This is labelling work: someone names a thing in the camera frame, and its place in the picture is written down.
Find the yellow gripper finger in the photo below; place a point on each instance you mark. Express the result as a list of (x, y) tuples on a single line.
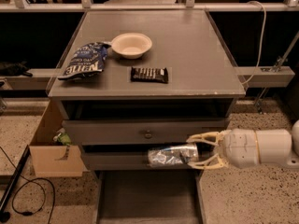
[(210, 163), (210, 138)]

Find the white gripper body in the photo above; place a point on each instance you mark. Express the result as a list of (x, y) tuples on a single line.
[(240, 147)]

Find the silver blue redbull can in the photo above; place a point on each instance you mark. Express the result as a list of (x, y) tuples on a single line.
[(172, 155)]

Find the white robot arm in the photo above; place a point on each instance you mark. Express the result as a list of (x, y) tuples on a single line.
[(278, 147)]

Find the grey top drawer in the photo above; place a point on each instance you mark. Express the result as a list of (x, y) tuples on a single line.
[(138, 131)]

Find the grey drawer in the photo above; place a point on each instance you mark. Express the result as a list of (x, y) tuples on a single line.
[(107, 161), (138, 131), (149, 197)]

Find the grey bottom drawer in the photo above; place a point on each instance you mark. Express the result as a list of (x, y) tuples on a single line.
[(149, 197)]

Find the grey drawer cabinet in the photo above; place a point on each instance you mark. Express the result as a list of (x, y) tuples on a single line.
[(202, 83)]

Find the grey middle drawer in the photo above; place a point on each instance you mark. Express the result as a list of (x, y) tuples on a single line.
[(107, 161)]

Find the dark chocolate bar wrapper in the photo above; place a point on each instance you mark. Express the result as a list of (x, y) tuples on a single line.
[(157, 75)]

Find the white paper bowl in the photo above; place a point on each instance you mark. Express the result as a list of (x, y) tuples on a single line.
[(131, 45)]

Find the blue chip bag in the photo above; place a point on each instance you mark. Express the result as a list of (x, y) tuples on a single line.
[(87, 61)]

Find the green bottle in box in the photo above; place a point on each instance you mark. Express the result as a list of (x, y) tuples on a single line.
[(62, 138)]

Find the cardboard box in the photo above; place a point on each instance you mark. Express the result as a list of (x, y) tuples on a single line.
[(50, 158)]

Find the black bar on floor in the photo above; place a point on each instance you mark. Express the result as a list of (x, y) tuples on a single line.
[(10, 182)]

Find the black object on ledge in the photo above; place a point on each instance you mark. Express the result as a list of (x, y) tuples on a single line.
[(8, 69)]

